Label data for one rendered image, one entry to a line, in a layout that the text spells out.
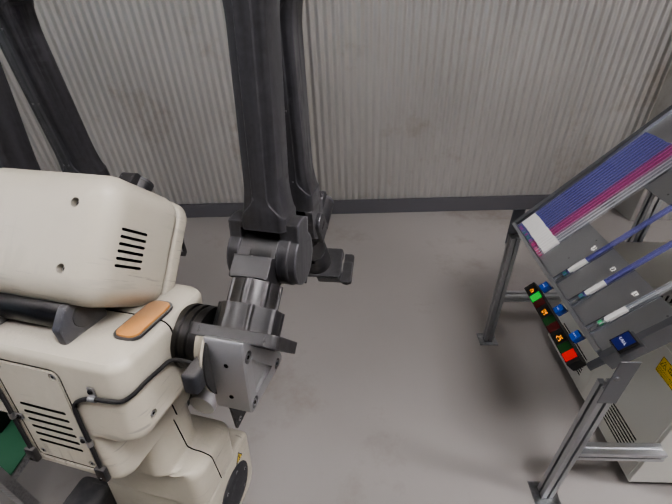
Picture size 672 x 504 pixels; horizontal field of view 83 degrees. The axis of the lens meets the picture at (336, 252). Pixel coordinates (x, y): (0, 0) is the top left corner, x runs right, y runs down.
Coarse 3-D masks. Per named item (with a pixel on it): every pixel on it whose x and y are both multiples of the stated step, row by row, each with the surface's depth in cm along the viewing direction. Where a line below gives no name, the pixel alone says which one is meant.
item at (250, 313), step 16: (240, 288) 48; (256, 288) 48; (272, 288) 49; (224, 304) 48; (240, 304) 47; (256, 304) 48; (272, 304) 49; (224, 320) 47; (240, 320) 46; (256, 320) 47; (272, 320) 48; (224, 336) 46; (240, 336) 45; (256, 336) 45; (272, 336) 45; (288, 352) 49
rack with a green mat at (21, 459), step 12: (12, 420) 134; (12, 432) 130; (0, 444) 126; (12, 444) 126; (24, 444) 126; (0, 456) 123; (12, 456) 123; (24, 456) 123; (0, 468) 114; (12, 468) 120; (0, 480) 114; (12, 480) 118; (12, 492) 118; (24, 492) 123
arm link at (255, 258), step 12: (252, 240) 52; (264, 240) 52; (276, 240) 52; (240, 252) 52; (252, 252) 52; (264, 252) 51; (240, 264) 50; (252, 264) 50; (264, 264) 50; (240, 276) 50; (252, 276) 50; (264, 276) 49; (276, 276) 52
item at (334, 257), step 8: (328, 248) 81; (336, 248) 80; (328, 256) 77; (336, 256) 79; (312, 264) 74; (320, 264) 75; (328, 264) 78; (336, 264) 78; (312, 272) 78; (320, 272) 78; (328, 272) 78; (336, 272) 78
